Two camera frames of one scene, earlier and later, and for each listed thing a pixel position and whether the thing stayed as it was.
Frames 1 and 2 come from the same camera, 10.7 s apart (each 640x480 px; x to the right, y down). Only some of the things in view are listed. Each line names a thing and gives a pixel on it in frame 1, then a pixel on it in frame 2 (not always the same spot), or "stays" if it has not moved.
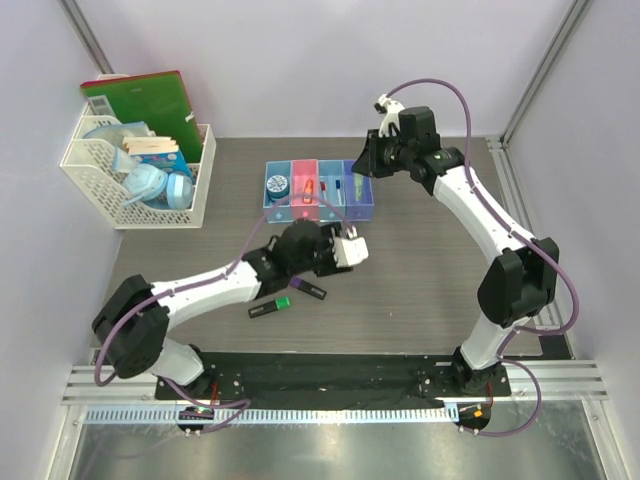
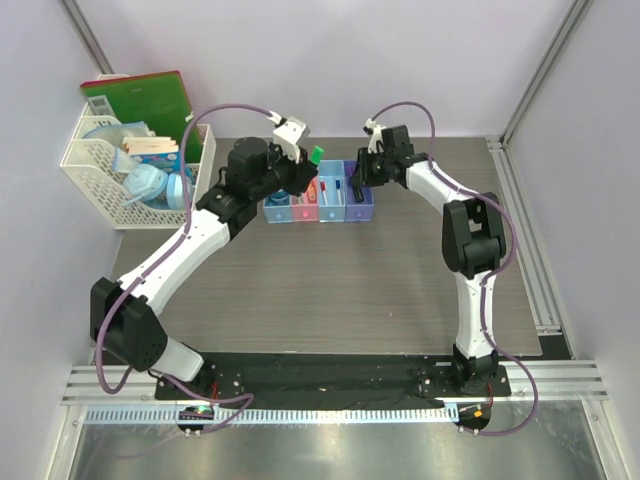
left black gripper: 327,233 → 301,172
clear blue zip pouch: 123,161 stays
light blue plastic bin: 278,211 stays
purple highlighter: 301,284 → 358,194
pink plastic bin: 305,189 stays
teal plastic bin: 331,190 stays
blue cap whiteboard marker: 338,189 stays
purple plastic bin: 362,210 stays
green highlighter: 269,307 → 316,155
